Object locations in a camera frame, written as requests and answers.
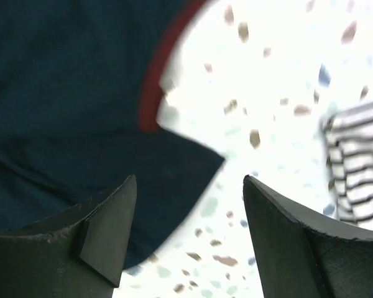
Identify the black white striped tank top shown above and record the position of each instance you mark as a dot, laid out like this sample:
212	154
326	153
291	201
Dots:
348	136

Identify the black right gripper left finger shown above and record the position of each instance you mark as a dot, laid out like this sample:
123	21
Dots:
77	253

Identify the navy maroon tank top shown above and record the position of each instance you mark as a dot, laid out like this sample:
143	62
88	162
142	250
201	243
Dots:
79	97

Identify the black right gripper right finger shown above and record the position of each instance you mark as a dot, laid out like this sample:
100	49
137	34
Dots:
302	253

